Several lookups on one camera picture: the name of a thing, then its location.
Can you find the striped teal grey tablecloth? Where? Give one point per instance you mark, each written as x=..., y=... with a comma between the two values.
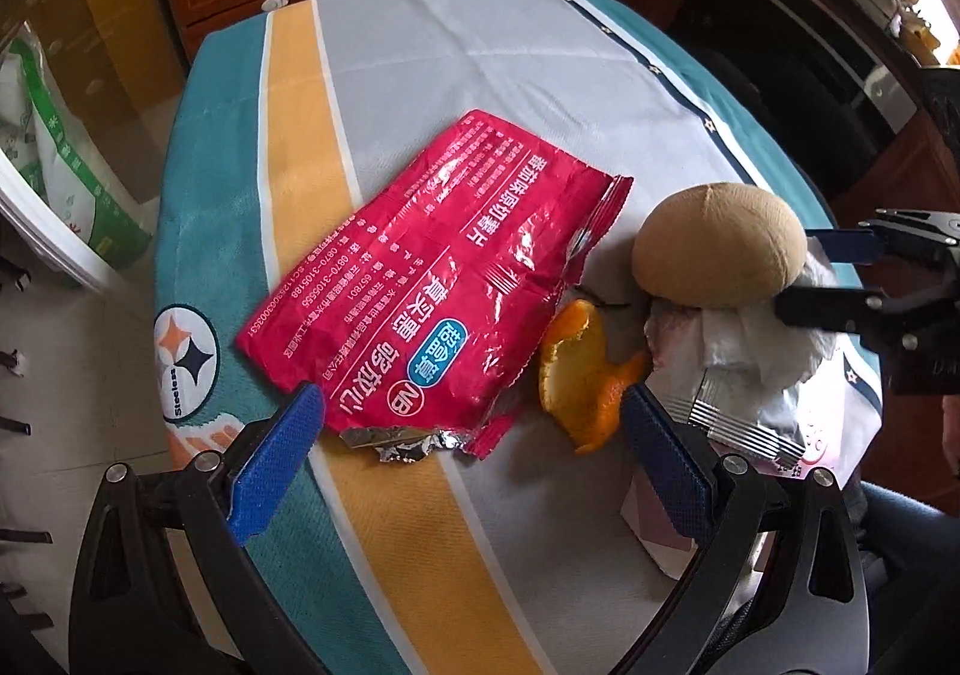
x=465, y=67

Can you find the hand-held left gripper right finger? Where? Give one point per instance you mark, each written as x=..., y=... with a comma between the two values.
x=667, y=465

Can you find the white paper towel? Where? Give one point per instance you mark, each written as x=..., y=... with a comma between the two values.
x=750, y=345

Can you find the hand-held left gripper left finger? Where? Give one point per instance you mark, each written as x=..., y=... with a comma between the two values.
x=281, y=457

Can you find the silver foil wrapper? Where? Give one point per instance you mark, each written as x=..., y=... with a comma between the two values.
x=727, y=416

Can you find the green white plastic bag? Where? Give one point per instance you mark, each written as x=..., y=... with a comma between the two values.
x=75, y=180

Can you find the black built-in oven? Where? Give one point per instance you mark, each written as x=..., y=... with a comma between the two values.
x=795, y=67

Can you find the red snack bag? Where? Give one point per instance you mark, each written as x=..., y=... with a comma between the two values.
x=420, y=270

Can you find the brown plush bun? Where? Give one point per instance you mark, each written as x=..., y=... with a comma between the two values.
x=712, y=240

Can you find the orange peel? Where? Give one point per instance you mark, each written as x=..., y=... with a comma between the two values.
x=577, y=360

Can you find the person's grey trousers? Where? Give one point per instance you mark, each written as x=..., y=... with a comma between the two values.
x=907, y=547

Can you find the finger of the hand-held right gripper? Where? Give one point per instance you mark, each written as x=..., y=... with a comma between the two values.
x=825, y=307
x=847, y=244

